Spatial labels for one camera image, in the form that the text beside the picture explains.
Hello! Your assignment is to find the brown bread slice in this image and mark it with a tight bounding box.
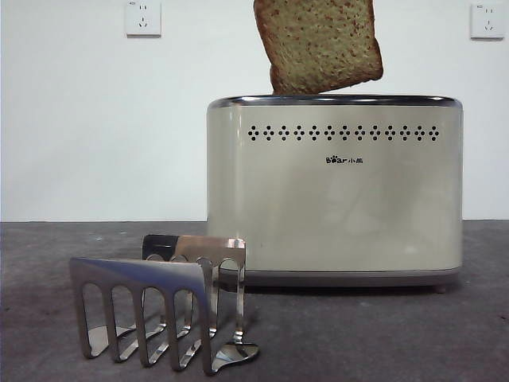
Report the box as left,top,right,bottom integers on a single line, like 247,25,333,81
253,0,385,96

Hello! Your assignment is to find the cream and chrome toaster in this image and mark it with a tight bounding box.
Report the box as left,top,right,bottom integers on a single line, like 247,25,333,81
206,94,464,294

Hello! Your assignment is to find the shiny steel toast rack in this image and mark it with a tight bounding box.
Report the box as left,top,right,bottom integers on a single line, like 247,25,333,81
68,233,262,377

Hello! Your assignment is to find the white wall socket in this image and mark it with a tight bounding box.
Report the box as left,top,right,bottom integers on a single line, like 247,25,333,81
126,0,163,39
470,2,505,41

